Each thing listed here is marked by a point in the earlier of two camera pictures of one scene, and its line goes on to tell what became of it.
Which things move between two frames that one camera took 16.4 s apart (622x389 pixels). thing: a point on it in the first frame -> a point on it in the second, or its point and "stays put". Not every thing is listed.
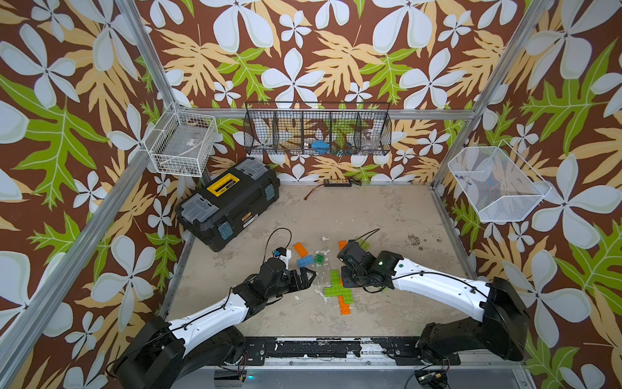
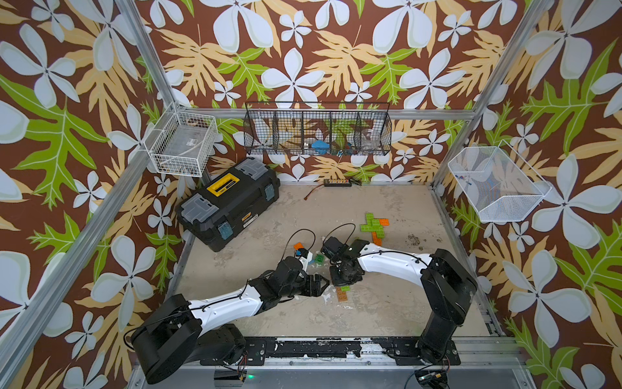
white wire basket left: (181, 144) stays put
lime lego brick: (334, 291) -> (371, 228)
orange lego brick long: (345, 308) -> (375, 240)
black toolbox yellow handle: (214, 215) stays put
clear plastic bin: (500, 185) stays put
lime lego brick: (336, 289) -> (373, 225)
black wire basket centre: (317, 128) stays put
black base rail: (402, 351) stays put
